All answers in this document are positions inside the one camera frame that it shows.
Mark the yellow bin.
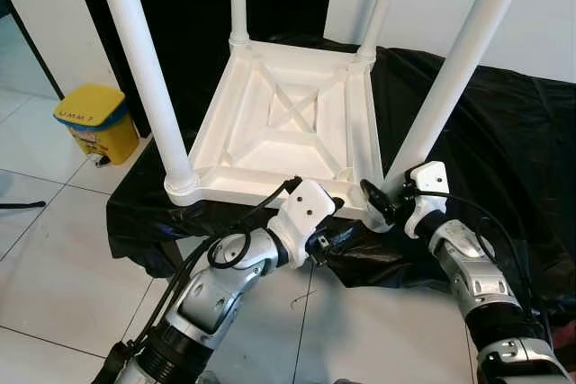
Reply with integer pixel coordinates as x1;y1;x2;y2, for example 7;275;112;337
54;84;140;167

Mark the black plastic table cover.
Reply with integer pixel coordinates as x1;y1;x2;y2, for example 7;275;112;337
106;42;576;322

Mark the black glass door frame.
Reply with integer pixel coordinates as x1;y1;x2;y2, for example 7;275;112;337
0;0;41;102

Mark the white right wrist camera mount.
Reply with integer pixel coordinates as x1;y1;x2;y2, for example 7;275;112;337
403;161;451;239

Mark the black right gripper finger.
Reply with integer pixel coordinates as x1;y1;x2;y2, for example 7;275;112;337
360;179;397;228

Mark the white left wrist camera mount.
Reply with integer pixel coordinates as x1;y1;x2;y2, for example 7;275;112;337
268;179;338;268

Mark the black floor cable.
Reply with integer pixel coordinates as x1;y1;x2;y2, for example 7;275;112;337
0;200;46;210

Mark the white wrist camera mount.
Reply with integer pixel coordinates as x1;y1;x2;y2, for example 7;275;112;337
268;179;338;268
403;161;451;239

